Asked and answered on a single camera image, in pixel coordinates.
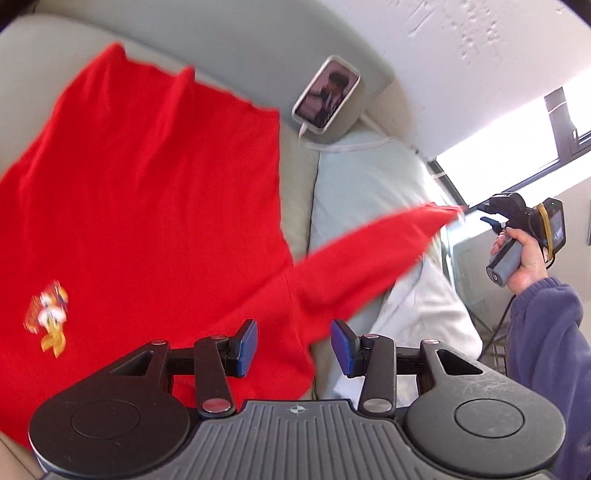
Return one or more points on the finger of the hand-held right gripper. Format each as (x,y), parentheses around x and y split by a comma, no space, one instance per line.
(482,207)

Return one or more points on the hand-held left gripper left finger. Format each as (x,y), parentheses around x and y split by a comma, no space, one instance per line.
(247,346)

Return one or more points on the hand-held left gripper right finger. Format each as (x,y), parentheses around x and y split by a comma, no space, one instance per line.
(344,348)

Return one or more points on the red shirt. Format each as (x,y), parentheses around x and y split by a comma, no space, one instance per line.
(138,184)

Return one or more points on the person's right forearm blue sleeve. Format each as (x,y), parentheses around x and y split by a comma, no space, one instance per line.
(549,360)

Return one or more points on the white folded clothes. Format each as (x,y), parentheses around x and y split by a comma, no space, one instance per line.
(434,314)

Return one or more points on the person's right hand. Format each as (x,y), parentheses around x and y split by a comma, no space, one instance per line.
(528,263)

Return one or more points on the black framed window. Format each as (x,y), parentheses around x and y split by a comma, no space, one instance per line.
(508,147)

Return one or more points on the glass side table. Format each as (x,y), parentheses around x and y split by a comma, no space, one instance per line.
(471,277)

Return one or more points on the pale armrest cushion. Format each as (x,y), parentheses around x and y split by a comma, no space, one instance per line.
(360,194)

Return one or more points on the white smartphone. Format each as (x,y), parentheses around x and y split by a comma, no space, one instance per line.
(328,94)

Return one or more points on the grey sofa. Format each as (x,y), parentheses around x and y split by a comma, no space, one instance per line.
(231,41)

